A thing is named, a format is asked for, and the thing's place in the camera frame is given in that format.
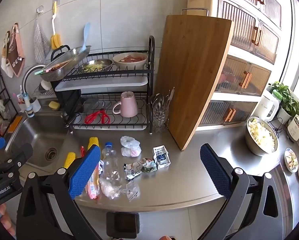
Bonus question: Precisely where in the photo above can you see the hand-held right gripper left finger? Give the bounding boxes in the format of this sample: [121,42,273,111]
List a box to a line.
[16,144,102,240]

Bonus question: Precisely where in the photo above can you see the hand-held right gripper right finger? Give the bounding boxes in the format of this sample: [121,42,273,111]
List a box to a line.
[200,144,284,240]

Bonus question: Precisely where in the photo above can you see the clear plastic bottle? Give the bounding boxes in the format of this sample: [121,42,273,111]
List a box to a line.
[99,142,121,183]

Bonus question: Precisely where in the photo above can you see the printed wrapper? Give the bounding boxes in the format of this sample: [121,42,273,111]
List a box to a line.
[124,158,158,181]

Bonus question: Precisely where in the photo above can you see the white plastic bag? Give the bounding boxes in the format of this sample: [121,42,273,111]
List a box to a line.
[120,136,142,158]

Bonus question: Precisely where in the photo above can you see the white drink carton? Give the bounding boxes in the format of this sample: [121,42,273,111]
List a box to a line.
[153,146,172,169]

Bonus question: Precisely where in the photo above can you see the steel trash bin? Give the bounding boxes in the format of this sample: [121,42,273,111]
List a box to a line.
[106,212,140,239]

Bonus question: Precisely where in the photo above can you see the person's left hand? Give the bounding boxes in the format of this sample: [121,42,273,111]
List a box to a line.
[0,204,17,238]

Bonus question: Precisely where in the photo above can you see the pink snack packet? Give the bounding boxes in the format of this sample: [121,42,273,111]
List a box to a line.
[86,160,101,200]

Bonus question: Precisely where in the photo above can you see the stainless steel sink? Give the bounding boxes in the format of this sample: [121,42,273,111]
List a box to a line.
[3,114,73,177]

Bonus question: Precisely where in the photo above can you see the orange cloth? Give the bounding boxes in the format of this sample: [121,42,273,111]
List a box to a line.
[8,116,24,133]

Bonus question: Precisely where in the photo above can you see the clear plastic bag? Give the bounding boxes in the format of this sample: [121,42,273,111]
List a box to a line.
[99,177,122,200]

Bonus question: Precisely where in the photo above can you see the large steel bowl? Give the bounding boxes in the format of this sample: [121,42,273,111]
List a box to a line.
[245,116,279,157]

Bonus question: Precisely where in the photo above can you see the clear plastic wrapper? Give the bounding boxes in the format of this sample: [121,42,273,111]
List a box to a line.
[122,181,141,203]

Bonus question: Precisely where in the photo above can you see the white cup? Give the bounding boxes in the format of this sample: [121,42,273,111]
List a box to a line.
[18,93,41,113]

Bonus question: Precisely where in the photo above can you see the red scissors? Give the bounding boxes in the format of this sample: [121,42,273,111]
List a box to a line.
[84,109,111,125]

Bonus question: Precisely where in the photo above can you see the chopped cabbage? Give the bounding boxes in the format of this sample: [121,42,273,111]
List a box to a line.
[248,119,277,152]

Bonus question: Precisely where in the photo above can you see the clear glass utensil holder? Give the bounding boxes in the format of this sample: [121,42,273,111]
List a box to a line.
[152,102,169,133]

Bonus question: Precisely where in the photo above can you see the black knife holder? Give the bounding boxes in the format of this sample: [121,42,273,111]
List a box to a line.
[55,89,83,117]

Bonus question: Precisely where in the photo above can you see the curved steel faucet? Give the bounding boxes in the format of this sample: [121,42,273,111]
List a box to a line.
[21,64,48,118]

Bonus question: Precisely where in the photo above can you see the pink mug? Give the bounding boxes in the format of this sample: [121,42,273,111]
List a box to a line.
[112,91,139,118]

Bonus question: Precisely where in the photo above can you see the white electric kettle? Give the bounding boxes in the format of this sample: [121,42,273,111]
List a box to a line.
[258,90,280,123]

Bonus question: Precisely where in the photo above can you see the white hanging cloth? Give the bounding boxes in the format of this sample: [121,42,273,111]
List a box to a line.
[1,31,15,78]

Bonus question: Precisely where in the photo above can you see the metal spoons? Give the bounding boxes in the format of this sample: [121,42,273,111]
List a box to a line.
[152,94,166,112]

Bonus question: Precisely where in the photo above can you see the white plastic tray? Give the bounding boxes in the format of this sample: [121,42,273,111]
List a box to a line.
[55,76,149,92]

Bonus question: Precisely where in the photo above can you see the white canister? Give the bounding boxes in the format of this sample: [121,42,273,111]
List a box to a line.
[287,114,299,142]

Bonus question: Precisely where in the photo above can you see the wooden cutting board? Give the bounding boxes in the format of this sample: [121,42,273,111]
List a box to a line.
[156,14,234,151]

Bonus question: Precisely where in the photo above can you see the pink brown hanging cloth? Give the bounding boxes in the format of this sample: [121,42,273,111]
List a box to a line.
[10,23,25,78]

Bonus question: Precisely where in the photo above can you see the steel mesh colander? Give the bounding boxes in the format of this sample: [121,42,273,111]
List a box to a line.
[38,45,92,82]

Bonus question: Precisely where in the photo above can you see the green potted plant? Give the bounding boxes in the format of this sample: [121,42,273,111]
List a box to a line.
[268,81,299,126]

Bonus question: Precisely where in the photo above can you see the small steel bowl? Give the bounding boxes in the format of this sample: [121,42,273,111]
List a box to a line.
[77,58,114,74]

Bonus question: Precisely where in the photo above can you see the grey hanging towel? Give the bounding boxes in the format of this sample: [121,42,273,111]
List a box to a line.
[34,21,51,64]

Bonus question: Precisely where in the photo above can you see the white ceramic bowl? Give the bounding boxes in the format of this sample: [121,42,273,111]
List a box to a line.
[112,52,148,70]

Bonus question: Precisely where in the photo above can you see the cream storage cabinet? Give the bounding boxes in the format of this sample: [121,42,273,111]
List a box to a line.
[187,0,283,132]

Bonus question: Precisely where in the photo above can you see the yellow sponge brush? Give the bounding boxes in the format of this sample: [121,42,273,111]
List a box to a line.
[50,1,63,50]

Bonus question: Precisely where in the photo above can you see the sliced raw meat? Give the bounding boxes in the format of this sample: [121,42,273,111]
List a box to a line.
[118,54,145,63]

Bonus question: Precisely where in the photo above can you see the light blue spatula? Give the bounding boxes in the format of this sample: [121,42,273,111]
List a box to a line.
[79,22,91,53]

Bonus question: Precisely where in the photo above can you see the small wire sink basket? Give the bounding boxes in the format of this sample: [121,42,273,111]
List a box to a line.
[31,81,55,98]

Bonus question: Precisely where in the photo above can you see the black power cable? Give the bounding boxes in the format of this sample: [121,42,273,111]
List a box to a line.
[268,117,290,140]

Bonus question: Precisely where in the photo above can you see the green handled utensil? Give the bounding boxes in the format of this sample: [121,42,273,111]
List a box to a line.
[34,61,72,76]

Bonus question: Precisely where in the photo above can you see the black wire dish rack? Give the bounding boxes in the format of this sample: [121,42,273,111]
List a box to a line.
[51,35,156,134]

